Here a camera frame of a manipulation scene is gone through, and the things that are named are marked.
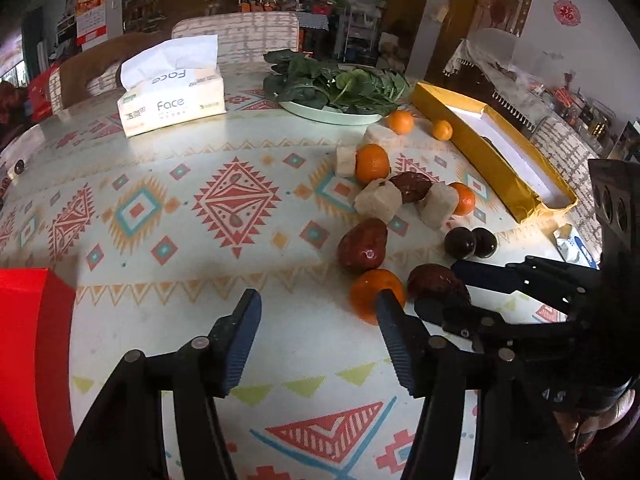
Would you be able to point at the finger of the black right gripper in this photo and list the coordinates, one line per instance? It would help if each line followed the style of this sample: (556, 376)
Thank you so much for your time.
(548, 281)
(484, 328)

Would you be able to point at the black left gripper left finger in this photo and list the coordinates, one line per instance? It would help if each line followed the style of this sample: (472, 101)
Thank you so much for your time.
(122, 436)

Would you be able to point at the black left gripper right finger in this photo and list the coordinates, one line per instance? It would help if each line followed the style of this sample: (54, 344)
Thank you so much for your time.
(430, 368)

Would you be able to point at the dark round fruit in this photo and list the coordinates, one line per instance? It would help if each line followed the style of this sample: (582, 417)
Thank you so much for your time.
(486, 243)
(460, 243)

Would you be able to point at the orange tangerine cluster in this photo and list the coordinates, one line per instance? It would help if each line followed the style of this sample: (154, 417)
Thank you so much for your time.
(466, 199)

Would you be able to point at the dark red jujube large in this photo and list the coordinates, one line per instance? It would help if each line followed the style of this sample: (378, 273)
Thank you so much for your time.
(363, 248)

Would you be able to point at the beige yam chunk back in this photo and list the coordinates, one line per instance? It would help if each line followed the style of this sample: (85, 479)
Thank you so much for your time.
(383, 137)

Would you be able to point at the right hand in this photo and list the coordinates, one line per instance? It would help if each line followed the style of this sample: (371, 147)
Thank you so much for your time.
(603, 431)

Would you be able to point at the white blue packet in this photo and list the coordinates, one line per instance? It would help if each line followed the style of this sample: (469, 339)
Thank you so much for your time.
(572, 247)

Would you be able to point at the red cardboard box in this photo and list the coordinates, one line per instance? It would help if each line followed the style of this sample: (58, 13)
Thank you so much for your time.
(36, 318)

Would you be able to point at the white plate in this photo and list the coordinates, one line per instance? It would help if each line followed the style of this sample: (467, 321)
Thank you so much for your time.
(330, 116)

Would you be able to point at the green leafy vegetables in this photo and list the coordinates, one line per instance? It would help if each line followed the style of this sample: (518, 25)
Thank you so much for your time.
(297, 78)

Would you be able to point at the white tissue box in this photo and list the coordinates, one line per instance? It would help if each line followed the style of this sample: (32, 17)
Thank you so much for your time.
(173, 82)

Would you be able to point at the brown wooden chair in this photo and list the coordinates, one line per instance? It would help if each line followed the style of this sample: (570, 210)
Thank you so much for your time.
(69, 82)

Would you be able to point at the white patterned chair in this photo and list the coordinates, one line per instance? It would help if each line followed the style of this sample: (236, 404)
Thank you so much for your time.
(244, 37)

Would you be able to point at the red wall calendar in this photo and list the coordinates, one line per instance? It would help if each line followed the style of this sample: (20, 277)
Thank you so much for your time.
(90, 17)

